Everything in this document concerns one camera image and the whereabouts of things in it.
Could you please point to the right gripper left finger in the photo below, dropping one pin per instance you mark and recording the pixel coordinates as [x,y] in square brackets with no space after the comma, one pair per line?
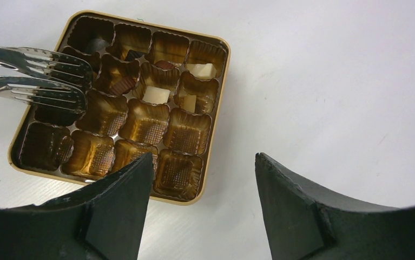
[102,220]

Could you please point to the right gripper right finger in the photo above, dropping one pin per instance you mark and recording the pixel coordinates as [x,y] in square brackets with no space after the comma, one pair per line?
[304,220]

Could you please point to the brown ridged chocolate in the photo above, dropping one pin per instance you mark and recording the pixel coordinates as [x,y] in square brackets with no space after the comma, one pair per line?
[123,86]

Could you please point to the gold chocolate box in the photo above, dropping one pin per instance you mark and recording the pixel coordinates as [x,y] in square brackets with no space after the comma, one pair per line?
[116,130]

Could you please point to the small cream chocolate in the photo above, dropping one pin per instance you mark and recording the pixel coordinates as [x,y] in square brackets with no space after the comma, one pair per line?
[189,103]

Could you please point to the steel serving tongs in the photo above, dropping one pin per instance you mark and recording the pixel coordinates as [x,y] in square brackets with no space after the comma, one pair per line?
[46,78]

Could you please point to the reddish brown chocolate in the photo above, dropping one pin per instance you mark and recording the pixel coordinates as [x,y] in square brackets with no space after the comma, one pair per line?
[164,65]

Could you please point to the dark striped chocolate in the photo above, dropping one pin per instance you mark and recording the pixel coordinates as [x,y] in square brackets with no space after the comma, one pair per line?
[133,54]

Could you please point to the dark grey heart chocolate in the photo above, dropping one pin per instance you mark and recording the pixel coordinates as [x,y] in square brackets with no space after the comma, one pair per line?
[96,44]

